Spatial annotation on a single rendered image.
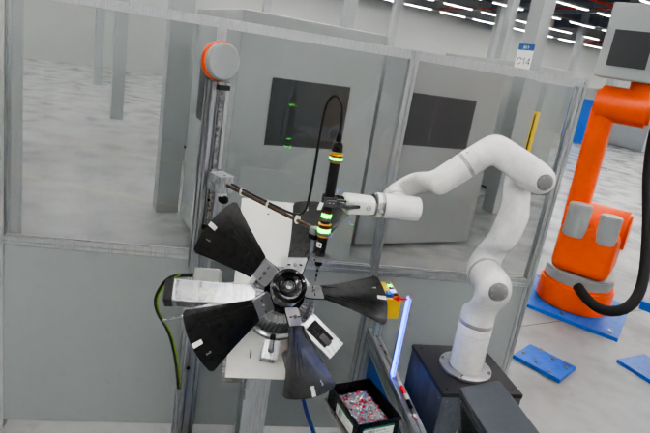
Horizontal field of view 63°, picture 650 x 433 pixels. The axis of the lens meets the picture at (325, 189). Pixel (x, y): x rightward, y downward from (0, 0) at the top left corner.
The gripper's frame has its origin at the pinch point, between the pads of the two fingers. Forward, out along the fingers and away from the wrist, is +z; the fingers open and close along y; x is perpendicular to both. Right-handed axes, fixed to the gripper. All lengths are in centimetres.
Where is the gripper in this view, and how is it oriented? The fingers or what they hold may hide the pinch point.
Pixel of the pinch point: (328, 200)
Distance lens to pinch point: 174.4
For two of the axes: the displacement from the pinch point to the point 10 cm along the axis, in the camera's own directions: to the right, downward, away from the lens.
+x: 1.5, -9.6, -2.5
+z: -9.8, -1.0, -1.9
